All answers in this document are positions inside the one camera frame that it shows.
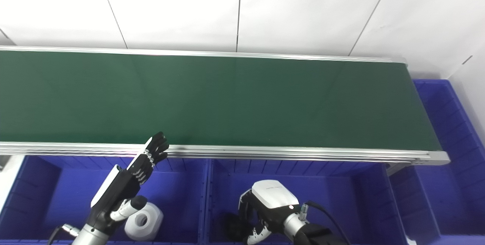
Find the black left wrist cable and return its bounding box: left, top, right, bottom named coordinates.
left=47, top=224, right=80, bottom=245

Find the white cylindrical part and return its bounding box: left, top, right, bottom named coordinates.
left=124, top=202, right=164, bottom=242

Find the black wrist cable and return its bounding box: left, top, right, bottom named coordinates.
left=47, top=224, right=80, bottom=245
left=299, top=201, right=347, bottom=243

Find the blue plastic bin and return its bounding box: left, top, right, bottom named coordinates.
left=390, top=79, right=485, bottom=245
left=0, top=155, right=211, bottom=243
left=205, top=159, right=410, bottom=245

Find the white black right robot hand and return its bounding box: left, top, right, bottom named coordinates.
left=238, top=179, right=300, bottom=245

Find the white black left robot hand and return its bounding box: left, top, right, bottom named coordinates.
left=85, top=131, right=170, bottom=234

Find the green conveyor belt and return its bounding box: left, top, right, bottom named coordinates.
left=0, top=50, right=442, bottom=151
left=0, top=45, right=451, bottom=166

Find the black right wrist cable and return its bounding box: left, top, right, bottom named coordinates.
left=299, top=201, right=347, bottom=243

